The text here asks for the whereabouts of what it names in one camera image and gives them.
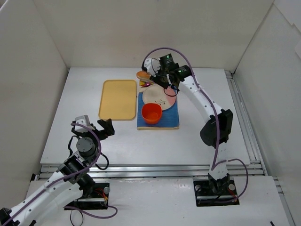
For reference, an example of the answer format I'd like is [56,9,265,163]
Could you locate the metal tongs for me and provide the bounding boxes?
[136,71,154,83]

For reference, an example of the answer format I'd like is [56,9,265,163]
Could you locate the orange bowl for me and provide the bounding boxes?
[141,103,162,125]

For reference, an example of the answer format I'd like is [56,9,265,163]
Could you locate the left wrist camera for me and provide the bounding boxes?
[75,115,90,127]

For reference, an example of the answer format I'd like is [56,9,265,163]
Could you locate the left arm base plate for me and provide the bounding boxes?
[64,182,110,210]

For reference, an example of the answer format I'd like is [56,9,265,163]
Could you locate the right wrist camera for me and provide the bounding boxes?
[142,58,161,75]

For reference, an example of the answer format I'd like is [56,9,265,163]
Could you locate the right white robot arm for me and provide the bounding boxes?
[143,54,233,193]

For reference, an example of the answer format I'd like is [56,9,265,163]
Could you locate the pink and white plate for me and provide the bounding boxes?
[142,84,176,111]

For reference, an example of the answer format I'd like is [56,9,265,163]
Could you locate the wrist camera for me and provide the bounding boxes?
[75,115,90,127]
[142,58,161,75]

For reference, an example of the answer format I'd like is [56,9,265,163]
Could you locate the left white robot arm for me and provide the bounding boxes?
[0,115,115,226]

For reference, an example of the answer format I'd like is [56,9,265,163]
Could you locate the blue placemat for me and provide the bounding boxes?
[137,86,179,129]

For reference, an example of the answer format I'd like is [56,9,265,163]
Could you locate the yellow tray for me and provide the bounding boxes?
[98,80,137,121]

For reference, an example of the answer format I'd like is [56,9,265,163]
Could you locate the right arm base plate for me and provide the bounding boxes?
[193,179,240,207]

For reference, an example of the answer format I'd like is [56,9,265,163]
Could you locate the aluminium rail frame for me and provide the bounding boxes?
[30,70,294,226]

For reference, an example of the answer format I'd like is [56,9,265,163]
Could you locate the cutlery on placemat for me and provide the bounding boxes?
[139,80,155,88]

